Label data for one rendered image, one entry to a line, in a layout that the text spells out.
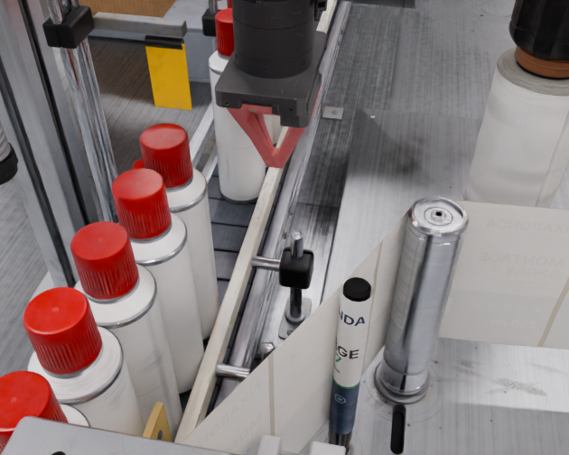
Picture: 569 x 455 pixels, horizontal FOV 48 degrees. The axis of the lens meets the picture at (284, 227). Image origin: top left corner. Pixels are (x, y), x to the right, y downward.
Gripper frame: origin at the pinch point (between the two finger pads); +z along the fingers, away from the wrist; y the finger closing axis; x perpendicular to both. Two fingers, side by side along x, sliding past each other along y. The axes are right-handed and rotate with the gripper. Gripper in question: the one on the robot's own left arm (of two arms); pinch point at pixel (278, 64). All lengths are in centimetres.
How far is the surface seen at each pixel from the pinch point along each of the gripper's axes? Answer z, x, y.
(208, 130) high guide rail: 10.0, -17.4, -3.5
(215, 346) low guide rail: 27.8, -32.7, 3.2
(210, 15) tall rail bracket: -5.7, 1.3, -9.9
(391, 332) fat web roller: 24.3, -34.3, 16.9
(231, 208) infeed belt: 18.0, -14.4, -0.9
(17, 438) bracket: 23, -63, 4
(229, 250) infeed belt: 21.9, -19.3, 0.5
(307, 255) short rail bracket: 20.7, -24.2, 8.9
